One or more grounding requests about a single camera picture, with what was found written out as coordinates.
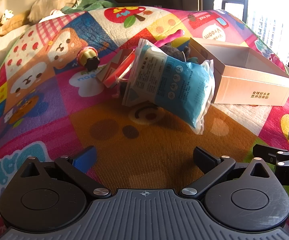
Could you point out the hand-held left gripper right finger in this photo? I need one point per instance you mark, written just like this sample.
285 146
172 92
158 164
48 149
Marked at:
204 158

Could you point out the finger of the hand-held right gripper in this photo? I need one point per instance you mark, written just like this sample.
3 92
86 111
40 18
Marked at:
267 152

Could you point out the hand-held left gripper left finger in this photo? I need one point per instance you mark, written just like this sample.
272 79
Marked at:
84 158

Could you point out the beige cardboard box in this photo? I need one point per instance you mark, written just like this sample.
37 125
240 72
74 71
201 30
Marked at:
247 90

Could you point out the blue plastic packet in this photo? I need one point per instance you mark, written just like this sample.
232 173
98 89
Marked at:
174 85

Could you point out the red and white booklet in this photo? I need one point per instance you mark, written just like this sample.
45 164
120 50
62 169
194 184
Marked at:
109 73

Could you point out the small yellow and red toy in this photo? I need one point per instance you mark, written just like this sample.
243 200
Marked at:
85 56

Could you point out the dark plush toy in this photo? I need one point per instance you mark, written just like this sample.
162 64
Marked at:
170 48

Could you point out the pink plastic toy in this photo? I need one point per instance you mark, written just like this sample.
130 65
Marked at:
177 33

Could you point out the colourful cartoon play mat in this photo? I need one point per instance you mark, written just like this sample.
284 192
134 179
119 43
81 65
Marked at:
47 120

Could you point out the brown pillow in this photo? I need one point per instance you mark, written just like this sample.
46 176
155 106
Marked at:
14 22

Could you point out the green towel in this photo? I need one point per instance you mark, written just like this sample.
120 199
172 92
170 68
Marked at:
92 2

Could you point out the beige pillow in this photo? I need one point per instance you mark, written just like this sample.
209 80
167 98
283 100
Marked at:
49 5

